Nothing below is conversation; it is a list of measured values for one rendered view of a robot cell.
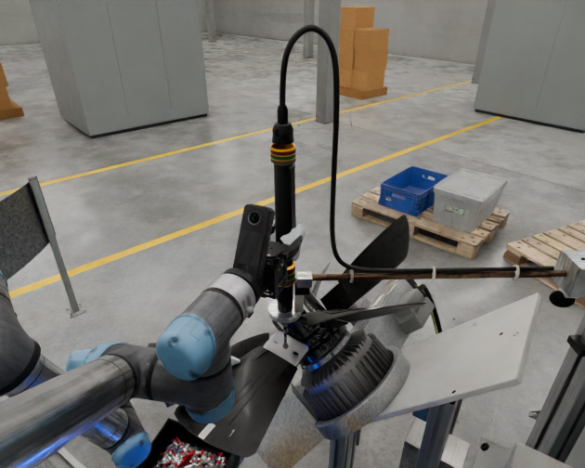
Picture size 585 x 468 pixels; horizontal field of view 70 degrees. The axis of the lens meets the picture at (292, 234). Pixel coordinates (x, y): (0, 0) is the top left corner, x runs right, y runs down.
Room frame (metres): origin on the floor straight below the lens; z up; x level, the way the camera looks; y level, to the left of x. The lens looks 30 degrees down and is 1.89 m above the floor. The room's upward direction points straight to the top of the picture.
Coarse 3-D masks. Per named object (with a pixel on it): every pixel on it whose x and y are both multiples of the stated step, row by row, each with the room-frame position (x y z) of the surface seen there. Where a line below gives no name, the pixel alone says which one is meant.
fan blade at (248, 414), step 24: (240, 360) 0.66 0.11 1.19; (264, 360) 0.65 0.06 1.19; (240, 384) 0.59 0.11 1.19; (264, 384) 0.59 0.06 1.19; (288, 384) 0.59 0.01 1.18; (240, 408) 0.54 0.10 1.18; (264, 408) 0.54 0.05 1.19; (192, 432) 0.50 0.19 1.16; (216, 432) 0.49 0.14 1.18; (240, 432) 0.48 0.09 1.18; (264, 432) 0.48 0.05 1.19
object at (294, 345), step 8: (272, 336) 0.72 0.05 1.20; (280, 336) 0.72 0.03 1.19; (288, 336) 0.72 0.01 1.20; (264, 344) 0.70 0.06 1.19; (272, 344) 0.70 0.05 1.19; (280, 344) 0.70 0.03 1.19; (288, 344) 0.70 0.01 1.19; (296, 344) 0.70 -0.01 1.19; (304, 344) 0.70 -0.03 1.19; (280, 352) 0.68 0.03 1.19; (288, 352) 0.68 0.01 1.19; (296, 352) 0.68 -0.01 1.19; (304, 352) 0.68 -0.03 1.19; (288, 360) 0.66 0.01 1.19; (296, 360) 0.66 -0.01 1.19
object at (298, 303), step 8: (304, 272) 0.70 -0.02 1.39; (296, 280) 0.70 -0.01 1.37; (304, 280) 0.68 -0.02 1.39; (296, 288) 0.68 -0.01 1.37; (304, 288) 0.68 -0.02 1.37; (296, 296) 0.68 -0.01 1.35; (272, 304) 0.70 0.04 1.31; (296, 304) 0.68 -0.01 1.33; (272, 312) 0.68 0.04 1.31; (280, 312) 0.68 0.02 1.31; (296, 312) 0.68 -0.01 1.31; (280, 320) 0.66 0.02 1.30; (288, 320) 0.66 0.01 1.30
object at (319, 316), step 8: (408, 304) 0.56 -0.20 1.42; (416, 304) 0.57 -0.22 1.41; (312, 312) 0.63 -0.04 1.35; (320, 312) 0.61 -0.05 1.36; (328, 312) 0.58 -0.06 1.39; (336, 312) 0.56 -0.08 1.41; (344, 312) 0.55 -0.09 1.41; (352, 312) 0.54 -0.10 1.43; (360, 312) 0.53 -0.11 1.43; (368, 312) 0.60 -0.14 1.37; (376, 312) 0.61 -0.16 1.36; (384, 312) 0.61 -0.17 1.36; (392, 312) 0.62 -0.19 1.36; (312, 320) 0.53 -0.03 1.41; (320, 320) 0.52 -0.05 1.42; (328, 320) 0.52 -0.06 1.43; (344, 320) 0.70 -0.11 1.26; (352, 320) 0.69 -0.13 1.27
